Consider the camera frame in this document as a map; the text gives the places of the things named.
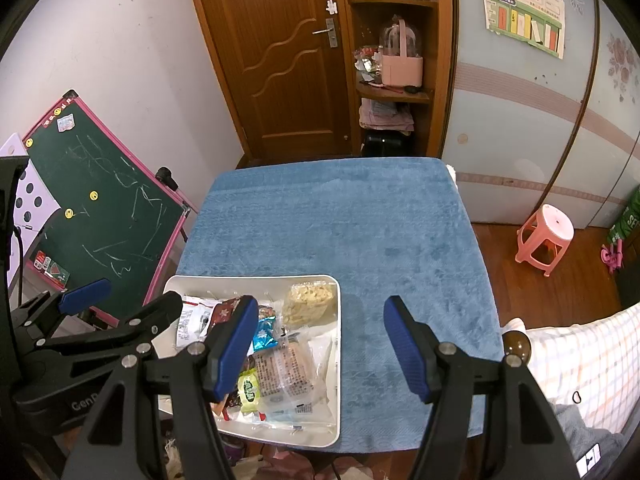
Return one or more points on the blue candy packet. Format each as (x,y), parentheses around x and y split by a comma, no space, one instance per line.
(265,336)

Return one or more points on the pink framed green chalkboard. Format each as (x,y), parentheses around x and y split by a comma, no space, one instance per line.
(110,210)

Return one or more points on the grey cloth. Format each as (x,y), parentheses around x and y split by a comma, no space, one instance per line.
(580,435)

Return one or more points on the pink toy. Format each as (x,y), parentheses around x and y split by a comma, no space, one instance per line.
(611,257)

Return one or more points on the pink plastic stool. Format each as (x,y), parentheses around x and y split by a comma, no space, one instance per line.
(547,225)

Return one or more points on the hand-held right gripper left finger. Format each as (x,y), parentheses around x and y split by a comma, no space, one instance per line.
(235,350)

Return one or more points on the white chalkboard sticker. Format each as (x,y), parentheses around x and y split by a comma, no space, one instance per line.
(65,123)

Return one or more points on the pile of shelf snacks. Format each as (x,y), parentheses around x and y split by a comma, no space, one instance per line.
(367,62)

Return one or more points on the green box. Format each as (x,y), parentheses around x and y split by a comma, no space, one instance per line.
(625,225)

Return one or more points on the black easel knob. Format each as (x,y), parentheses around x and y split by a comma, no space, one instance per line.
(166,177)

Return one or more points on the folded pink cloths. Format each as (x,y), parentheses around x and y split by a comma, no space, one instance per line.
(385,115)

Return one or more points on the wide yellow rice cracker packet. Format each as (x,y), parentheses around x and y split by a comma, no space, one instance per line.
(310,302)

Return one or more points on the large clear white packet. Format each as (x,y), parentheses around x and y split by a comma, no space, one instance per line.
(300,412)

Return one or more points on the yellow green snack packet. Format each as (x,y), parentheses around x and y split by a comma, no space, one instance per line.
(248,390)

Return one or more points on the white perforated board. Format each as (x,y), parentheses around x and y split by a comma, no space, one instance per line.
(42,195)

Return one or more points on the white plastic tray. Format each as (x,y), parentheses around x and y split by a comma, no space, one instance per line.
(225,285)

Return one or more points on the black appliance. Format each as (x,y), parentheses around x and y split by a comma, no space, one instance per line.
(385,144)

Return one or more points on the small picture card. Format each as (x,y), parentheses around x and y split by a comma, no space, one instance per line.
(50,270)

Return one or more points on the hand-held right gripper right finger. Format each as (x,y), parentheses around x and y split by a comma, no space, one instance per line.
(407,355)

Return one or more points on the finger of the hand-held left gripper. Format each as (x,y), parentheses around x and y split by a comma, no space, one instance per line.
(85,295)
(150,315)

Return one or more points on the white checked cloth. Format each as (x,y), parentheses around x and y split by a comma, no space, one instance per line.
(590,360)

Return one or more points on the brown round knob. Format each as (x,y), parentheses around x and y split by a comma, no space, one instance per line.
(516,346)

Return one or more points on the wooden corner shelf unit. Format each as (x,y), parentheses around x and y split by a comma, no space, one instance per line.
(442,60)

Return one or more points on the brown clear snack packet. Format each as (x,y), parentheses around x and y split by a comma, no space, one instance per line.
(285,370)

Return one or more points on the wall poster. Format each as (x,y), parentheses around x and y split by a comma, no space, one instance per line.
(525,10)

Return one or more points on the brown wooden door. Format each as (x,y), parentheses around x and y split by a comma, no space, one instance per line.
(280,85)

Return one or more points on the dark red snack packet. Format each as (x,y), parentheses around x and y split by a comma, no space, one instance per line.
(225,311)

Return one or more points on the floral sliding wardrobe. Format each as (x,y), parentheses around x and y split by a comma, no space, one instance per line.
(525,135)

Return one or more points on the pink basket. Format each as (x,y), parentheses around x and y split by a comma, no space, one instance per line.
(402,70)

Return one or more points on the blue table cloth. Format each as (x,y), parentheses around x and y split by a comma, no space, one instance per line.
(350,235)

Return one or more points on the white door hook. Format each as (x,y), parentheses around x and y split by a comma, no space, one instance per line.
(331,6)

